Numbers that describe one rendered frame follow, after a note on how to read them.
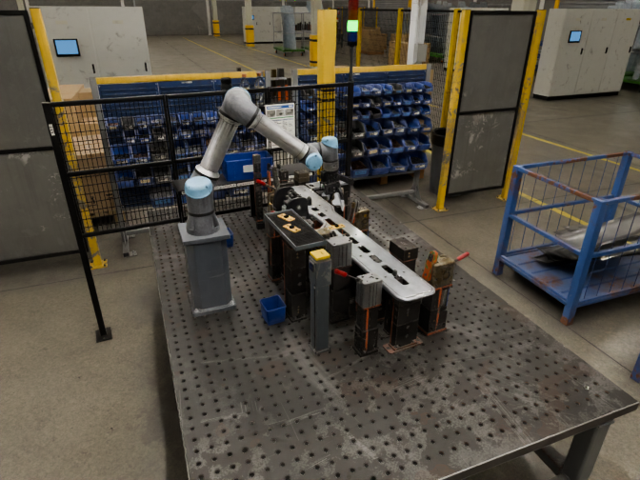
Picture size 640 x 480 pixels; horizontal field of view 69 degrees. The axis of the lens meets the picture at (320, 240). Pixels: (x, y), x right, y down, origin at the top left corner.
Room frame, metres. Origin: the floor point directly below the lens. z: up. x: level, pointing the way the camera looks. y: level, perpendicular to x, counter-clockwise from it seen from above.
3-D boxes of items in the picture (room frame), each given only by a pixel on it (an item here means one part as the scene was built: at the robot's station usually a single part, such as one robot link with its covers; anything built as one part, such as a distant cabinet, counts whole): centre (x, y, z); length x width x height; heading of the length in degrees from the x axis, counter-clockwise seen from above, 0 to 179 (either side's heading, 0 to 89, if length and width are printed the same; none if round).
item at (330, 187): (2.17, -0.05, 1.25); 0.09 x 0.08 x 0.12; 116
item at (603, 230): (3.27, -2.16, 0.47); 1.20 x 0.80 x 0.95; 110
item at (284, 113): (3.15, 0.27, 1.30); 0.23 x 0.02 x 0.31; 116
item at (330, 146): (2.17, -0.04, 1.41); 0.09 x 0.08 x 0.11; 99
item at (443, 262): (1.74, -0.51, 0.88); 0.15 x 0.11 x 0.36; 116
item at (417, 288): (2.17, -0.10, 1.00); 1.38 x 0.22 x 0.02; 26
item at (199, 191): (1.95, 0.54, 1.27); 0.13 x 0.12 x 0.14; 9
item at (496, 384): (2.19, 0.02, 0.68); 2.56 x 1.61 x 0.04; 22
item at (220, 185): (2.91, 0.49, 1.01); 0.90 x 0.22 x 0.03; 116
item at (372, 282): (1.58, -0.20, 0.88); 0.11 x 0.10 x 0.36; 116
